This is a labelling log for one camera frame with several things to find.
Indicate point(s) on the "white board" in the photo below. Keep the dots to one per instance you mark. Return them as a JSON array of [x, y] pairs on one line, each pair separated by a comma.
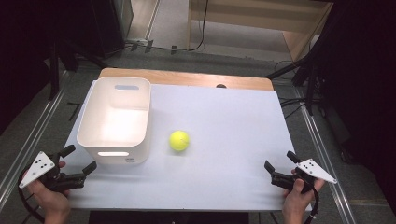
[[224, 149]]

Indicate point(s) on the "yellow tennis ball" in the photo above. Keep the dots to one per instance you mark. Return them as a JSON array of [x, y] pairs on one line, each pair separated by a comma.
[[179, 140]]

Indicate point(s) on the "white plastic storage bin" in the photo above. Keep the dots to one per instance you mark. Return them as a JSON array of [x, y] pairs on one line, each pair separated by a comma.
[[118, 124]]

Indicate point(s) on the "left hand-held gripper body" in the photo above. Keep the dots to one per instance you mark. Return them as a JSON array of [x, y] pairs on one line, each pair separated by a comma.
[[51, 174]]

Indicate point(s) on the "person's left hand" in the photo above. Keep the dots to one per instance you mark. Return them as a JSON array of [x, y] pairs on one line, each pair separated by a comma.
[[51, 202]]

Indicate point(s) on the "white power strip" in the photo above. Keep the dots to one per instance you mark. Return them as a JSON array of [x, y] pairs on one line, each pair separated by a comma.
[[137, 40]]

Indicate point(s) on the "light wooden shelf unit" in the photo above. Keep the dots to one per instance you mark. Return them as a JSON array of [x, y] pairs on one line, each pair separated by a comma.
[[261, 18]]

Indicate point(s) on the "black cabinet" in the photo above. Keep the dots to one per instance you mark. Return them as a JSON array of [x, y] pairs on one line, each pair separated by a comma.
[[109, 25]]

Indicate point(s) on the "aluminium floor rail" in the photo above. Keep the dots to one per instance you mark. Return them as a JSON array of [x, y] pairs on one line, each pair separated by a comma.
[[31, 140], [327, 155]]

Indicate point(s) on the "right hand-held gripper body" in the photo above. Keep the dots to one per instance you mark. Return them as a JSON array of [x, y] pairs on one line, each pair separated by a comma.
[[311, 171]]

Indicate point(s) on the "wooden table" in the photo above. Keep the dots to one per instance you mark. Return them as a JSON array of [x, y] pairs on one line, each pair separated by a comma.
[[186, 77]]

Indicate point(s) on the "person's right hand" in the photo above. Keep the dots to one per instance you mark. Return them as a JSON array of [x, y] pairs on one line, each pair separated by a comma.
[[295, 202]]

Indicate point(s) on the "black metal stand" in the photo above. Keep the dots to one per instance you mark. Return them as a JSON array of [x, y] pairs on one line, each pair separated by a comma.
[[306, 74], [62, 59]]

